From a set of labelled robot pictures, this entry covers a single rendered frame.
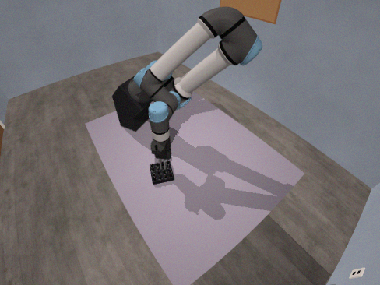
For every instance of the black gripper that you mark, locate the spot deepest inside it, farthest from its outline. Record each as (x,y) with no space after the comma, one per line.
(161,145)

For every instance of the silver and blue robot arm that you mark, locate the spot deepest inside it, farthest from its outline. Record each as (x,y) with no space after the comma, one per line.
(240,44)

